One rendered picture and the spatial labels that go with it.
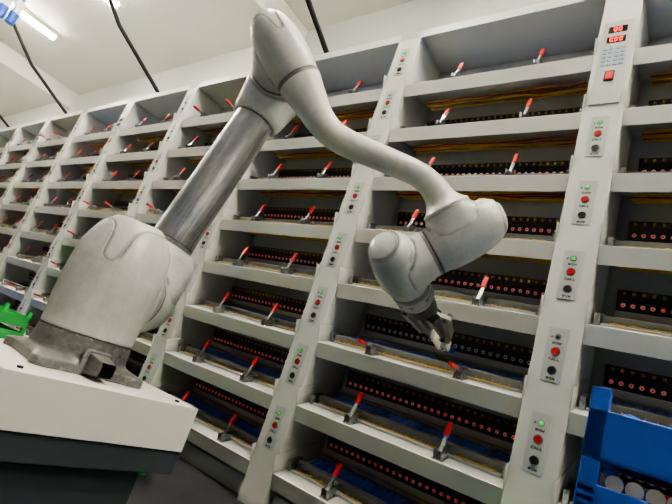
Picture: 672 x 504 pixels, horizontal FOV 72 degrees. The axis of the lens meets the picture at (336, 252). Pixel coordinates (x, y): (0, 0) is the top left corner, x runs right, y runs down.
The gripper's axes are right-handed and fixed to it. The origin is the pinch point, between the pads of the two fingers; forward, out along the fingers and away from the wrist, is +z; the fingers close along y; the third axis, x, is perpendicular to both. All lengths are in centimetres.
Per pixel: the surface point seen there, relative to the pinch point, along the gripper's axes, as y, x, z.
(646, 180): 40, 45, -12
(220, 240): -108, 23, 1
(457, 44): -25, 108, -18
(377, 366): -15.7, -10.6, 2.5
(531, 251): 17.6, 25.9, -6.9
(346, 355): -26.4, -10.0, 2.5
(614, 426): 43, -25, -46
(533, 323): 21.6, 7.9, -3.2
